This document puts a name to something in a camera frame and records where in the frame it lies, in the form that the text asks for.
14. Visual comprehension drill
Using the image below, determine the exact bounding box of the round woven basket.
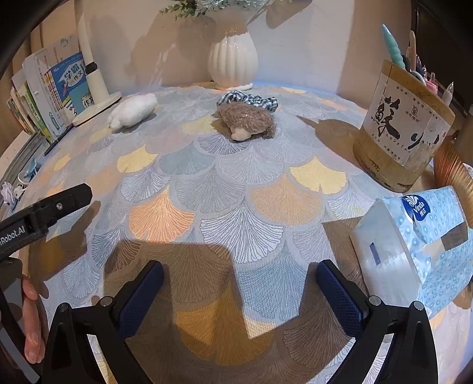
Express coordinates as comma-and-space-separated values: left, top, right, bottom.
433, 135, 473, 202

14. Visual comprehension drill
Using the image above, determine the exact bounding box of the person's left hand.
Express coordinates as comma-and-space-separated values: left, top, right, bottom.
21, 277, 49, 364

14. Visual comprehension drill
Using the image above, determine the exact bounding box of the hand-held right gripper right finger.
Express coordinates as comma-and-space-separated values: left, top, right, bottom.
316, 259, 438, 384

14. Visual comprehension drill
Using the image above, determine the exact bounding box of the dark television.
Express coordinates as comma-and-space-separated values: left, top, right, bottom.
410, 0, 473, 111

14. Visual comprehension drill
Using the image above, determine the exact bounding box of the bunch of pens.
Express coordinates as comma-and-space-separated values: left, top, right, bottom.
380, 24, 456, 108

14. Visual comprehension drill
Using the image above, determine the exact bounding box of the white ribbed vase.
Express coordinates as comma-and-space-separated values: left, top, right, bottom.
207, 31, 259, 91

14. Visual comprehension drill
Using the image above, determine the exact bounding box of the crumpled white paper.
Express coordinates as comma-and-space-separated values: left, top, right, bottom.
0, 181, 20, 206

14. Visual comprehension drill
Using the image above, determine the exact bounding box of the fan patterned tablecloth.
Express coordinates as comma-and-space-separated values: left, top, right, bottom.
18, 82, 473, 384

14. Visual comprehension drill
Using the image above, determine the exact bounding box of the brown hedgehog plush toy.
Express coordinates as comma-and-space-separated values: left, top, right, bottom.
212, 103, 277, 141

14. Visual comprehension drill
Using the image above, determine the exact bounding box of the black pen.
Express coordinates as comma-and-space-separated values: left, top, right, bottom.
43, 125, 74, 156

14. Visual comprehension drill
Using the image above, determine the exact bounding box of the striped scrunchie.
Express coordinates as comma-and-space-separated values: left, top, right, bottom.
217, 90, 278, 113

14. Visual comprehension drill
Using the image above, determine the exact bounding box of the white desk lamp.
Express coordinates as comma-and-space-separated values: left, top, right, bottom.
72, 11, 122, 126

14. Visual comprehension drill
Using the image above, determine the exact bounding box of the row of books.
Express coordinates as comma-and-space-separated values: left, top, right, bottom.
7, 35, 93, 144

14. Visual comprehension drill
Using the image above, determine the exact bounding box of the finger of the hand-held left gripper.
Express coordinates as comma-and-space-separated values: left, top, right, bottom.
27, 183, 93, 237

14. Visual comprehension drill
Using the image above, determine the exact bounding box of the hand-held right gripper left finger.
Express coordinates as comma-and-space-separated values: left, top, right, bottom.
41, 259, 165, 384

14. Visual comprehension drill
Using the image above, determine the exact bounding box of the bamboo pen holder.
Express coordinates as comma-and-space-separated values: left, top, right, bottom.
353, 60, 456, 193

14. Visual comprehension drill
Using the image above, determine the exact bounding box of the blue dotted tissue pack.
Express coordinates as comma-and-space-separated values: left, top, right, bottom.
349, 186, 473, 320

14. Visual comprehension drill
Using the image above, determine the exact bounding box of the white plush toy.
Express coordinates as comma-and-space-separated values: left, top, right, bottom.
107, 93, 158, 130

